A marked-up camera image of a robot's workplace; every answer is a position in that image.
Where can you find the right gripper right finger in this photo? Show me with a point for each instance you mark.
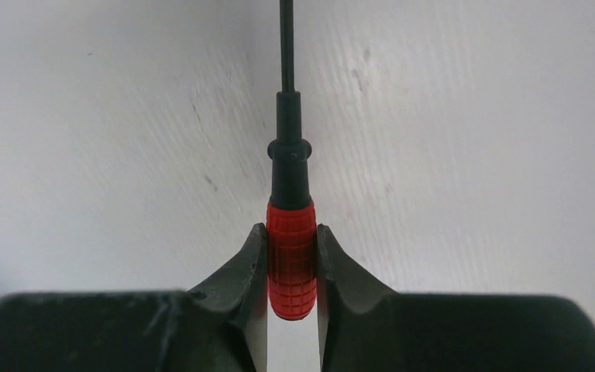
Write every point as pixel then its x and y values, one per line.
pixel 364 325

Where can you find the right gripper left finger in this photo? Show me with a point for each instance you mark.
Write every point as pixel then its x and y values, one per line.
pixel 218 325

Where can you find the red black screwdriver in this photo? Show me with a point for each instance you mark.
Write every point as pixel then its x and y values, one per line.
pixel 291 218

